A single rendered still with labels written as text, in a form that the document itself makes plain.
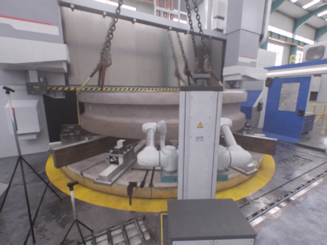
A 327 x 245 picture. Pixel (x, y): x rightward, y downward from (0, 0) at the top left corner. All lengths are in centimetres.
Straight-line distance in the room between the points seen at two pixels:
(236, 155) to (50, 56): 333
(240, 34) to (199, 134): 570
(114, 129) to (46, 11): 257
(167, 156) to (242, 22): 599
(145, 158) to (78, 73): 431
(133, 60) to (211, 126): 473
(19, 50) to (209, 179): 346
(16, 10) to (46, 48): 90
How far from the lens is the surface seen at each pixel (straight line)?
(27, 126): 528
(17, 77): 463
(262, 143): 427
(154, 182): 264
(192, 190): 153
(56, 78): 450
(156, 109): 292
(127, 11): 597
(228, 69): 659
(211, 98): 130
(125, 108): 312
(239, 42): 665
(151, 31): 622
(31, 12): 421
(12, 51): 366
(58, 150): 351
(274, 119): 729
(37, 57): 358
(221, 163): 159
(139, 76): 572
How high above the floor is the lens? 173
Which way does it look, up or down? 11 degrees down
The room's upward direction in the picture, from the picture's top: straight up
